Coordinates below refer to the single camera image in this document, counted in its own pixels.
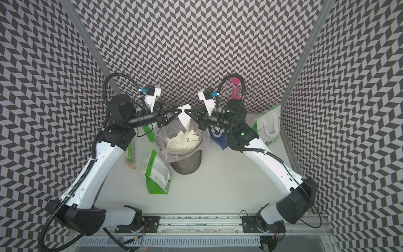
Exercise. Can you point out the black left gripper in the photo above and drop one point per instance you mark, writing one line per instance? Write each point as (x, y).
(161, 119)

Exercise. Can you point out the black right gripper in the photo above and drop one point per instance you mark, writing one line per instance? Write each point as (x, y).
(197, 114)

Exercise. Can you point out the white receipt piece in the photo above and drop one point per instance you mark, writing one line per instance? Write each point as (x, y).
(184, 118)

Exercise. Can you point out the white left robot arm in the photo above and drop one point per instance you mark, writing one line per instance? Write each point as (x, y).
(76, 207)

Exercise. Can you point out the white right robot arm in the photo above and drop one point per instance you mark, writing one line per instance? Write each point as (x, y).
(297, 193)

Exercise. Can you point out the green white bag back left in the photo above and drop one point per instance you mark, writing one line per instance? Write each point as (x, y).
(149, 132)

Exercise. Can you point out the green white bag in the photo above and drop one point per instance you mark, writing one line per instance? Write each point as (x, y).
(267, 125)
(149, 132)
(153, 187)

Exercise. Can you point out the blue paper bag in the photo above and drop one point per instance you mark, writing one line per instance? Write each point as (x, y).
(218, 136)

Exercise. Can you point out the pile of receipt scraps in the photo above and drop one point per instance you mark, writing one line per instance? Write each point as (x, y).
(183, 141)

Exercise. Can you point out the clear plastic bin liner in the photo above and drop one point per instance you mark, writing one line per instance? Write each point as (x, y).
(171, 131)

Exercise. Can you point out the mesh waste bin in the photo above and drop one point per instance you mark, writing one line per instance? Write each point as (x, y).
(188, 165)

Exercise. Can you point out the pink hourglass ornament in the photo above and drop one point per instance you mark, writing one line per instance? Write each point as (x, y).
(236, 93)

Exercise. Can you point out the green drink carton pack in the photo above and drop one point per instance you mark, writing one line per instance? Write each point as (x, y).
(130, 156)

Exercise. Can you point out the white receipt on front bag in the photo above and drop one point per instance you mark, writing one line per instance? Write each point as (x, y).
(160, 173)

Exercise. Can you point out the green white bag front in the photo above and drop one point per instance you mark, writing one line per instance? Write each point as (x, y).
(153, 187)

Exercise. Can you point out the green white bag right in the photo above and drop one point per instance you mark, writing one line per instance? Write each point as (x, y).
(267, 125)

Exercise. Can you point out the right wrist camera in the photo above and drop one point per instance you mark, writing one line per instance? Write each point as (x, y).
(208, 96)

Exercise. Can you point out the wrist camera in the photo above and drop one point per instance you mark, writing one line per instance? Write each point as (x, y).
(208, 96)
(148, 96)

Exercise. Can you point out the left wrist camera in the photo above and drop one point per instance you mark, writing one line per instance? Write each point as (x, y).
(148, 96)

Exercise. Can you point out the aluminium corner post left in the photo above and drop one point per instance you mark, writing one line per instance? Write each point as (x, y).
(85, 36)

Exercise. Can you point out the aluminium corner post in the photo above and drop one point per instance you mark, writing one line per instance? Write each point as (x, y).
(311, 41)
(85, 36)

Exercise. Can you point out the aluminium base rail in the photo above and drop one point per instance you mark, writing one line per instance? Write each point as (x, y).
(215, 232)

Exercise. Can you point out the aluminium corner post right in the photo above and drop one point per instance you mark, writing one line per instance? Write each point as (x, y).
(311, 41)

